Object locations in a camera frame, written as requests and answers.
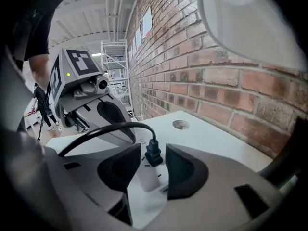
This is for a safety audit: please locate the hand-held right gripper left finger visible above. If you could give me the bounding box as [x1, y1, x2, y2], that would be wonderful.
[6, 131, 141, 231]

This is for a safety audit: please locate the white power strip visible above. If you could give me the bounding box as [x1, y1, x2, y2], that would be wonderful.
[133, 126, 169, 194]

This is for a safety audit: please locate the left hand-held gripper black cable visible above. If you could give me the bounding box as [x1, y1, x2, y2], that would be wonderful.
[37, 85, 51, 141]

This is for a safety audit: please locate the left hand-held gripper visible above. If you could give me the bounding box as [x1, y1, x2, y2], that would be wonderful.
[49, 48, 135, 146]

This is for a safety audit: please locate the white metal shelving rack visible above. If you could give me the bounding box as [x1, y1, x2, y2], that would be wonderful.
[101, 39, 133, 115]

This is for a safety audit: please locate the white table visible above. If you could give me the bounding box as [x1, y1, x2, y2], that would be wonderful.
[45, 110, 274, 226]

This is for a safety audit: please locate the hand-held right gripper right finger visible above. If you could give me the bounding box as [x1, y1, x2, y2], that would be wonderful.
[144, 143, 286, 231]

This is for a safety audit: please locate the white table lamp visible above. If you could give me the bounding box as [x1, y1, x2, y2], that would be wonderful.
[196, 0, 308, 192]

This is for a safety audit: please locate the person's left forearm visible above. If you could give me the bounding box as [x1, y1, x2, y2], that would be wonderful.
[28, 53, 52, 91]

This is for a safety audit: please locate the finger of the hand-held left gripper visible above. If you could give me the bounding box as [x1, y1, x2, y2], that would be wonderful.
[101, 94, 136, 143]

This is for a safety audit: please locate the black power cable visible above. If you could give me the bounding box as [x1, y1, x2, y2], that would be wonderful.
[58, 121, 164, 168]

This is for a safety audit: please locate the person's black clothing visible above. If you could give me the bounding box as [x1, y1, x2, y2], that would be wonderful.
[7, 0, 73, 62]

